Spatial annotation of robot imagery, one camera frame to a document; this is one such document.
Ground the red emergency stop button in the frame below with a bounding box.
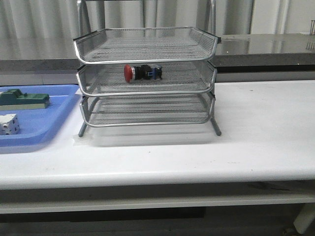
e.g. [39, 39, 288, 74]
[124, 64, 162, 83]

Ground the silver mesh top tray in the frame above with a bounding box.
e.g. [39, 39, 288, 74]
[73, 27, 219, 64]

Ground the blue plastic tray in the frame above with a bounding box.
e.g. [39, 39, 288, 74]
[0, 85, 82, 148]

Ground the green terminal block component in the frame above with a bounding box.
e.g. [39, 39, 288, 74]
[0, 89, 50, 111]

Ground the white circuit breaker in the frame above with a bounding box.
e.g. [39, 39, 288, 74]
[0, 114, 20, 135]

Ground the grey stone back counter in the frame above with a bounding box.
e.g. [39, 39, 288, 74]
[0, 34, 315, 73]

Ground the white table leg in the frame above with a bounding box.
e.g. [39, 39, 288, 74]
[293, 203, 315, 234]

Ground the grey metal rack frame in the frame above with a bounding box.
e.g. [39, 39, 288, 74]
[76, 0, 223, 138]

